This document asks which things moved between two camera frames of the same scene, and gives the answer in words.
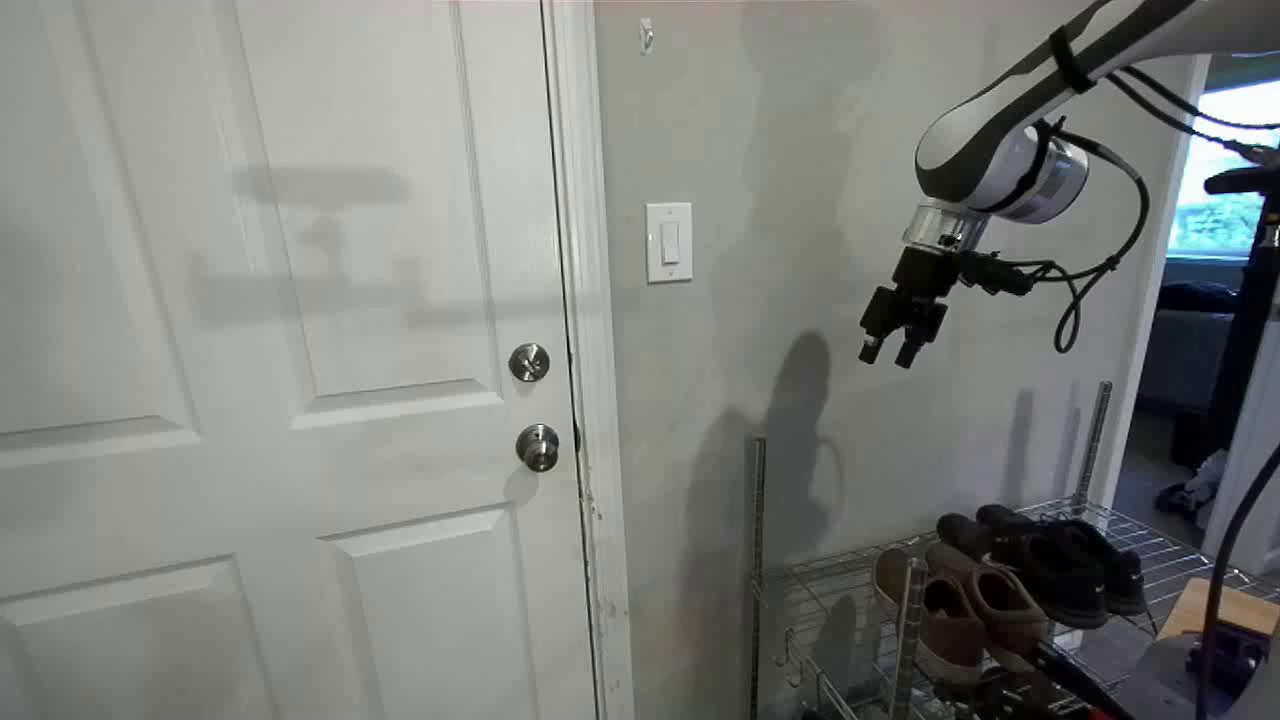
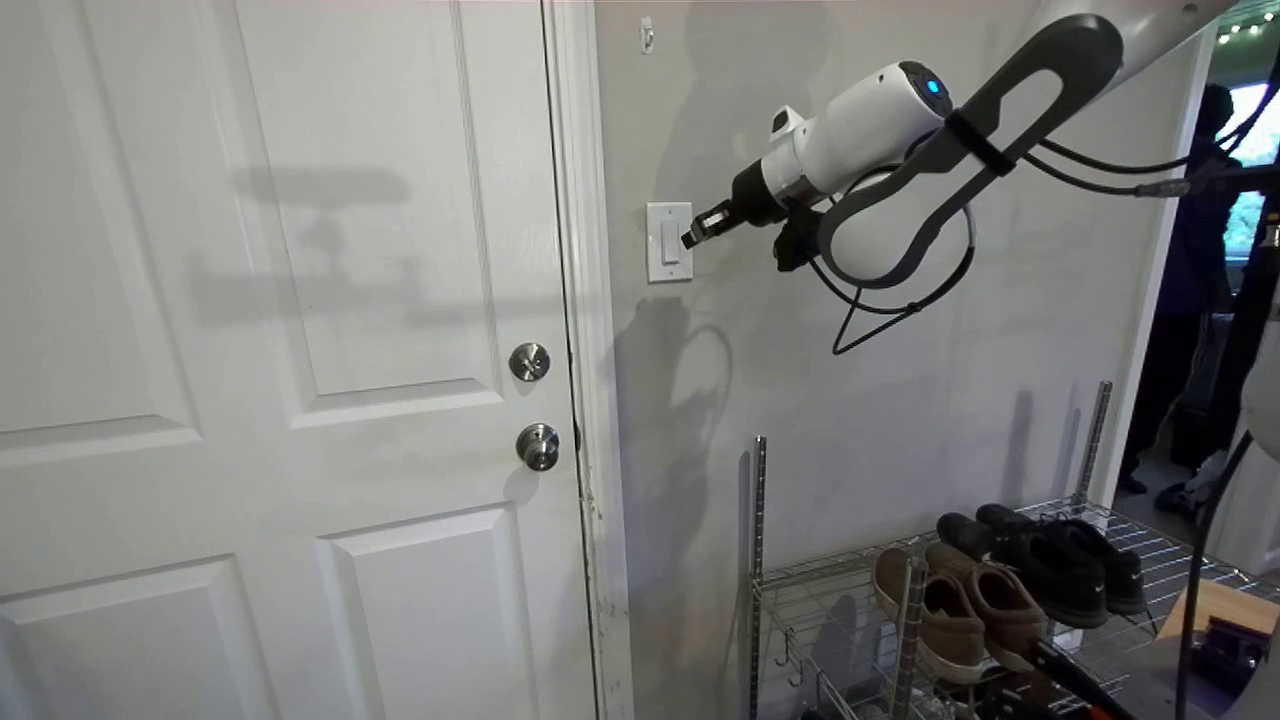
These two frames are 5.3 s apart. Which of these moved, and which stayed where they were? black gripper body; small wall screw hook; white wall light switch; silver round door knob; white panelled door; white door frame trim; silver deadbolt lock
Moved: black gripper body
Stayed: white wall light switch; small wall screw hook; white door frame trim; silver round door knob; white panelled door; silver deadbolt lock
